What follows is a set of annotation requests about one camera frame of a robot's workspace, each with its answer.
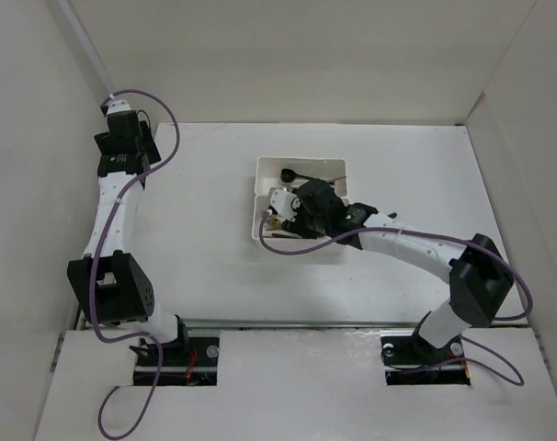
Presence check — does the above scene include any black ladle spoon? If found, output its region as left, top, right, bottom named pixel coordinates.
left=279, top=168, right=313, bottom=184

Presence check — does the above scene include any rose gold fork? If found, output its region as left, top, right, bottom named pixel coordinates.
left=269, top=232, right=295, bottom=239

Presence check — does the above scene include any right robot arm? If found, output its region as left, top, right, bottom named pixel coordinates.
left=269, top=179, right=514, bottom=365

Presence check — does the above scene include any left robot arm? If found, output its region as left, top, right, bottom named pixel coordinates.
left=67, top=100, right=190, bottom=365

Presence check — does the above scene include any white near container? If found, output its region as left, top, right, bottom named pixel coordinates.
left=251, top=196, right=329, bottom=251

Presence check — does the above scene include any white container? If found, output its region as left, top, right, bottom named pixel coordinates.
left=254, top=156, right=347, bottom=197
left=251, top=196, right=329, bottom=251

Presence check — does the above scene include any white far container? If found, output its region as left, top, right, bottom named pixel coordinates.
left=254, top=156, right=347, bottom=197

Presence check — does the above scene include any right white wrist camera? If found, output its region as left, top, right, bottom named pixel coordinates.
left=264, top=187, right=301, bottom=221

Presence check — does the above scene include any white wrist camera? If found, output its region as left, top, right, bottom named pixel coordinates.
left=99, top=96, right=132, bottom=117
left=264, top=187, right=301, bottom=221

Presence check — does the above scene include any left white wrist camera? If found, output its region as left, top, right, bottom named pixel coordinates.
left=99, top=96, right=132, bottom=117

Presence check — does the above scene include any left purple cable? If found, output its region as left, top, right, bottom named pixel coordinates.
left=88, top=88, right=182, bottom=437

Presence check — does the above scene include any purple cable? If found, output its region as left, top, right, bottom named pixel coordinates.
left=88, top=88, right=182, bottom=437
left=258, top=211, right=535, bottom=387

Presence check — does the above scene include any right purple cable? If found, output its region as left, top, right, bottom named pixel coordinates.
left=258, top=211, right=535, bottom=387

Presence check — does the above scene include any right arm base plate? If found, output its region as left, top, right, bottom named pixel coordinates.
left=381, top=335, right=471, bottom=386

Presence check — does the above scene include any aluminium rail left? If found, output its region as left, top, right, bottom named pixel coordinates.
left=75, top=126, right=158, bottom=330

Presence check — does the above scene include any aluminium rail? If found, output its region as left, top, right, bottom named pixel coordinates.
left=184, top=319, right=416, bottom=331
left=75, top=126, right=158, bottom=330

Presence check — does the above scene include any aluminium rail front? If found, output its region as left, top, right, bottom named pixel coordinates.
left=184, top=319, right=416, bottom=331

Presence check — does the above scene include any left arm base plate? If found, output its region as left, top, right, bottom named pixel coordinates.
left=129, top=331, right=221, bottom=387

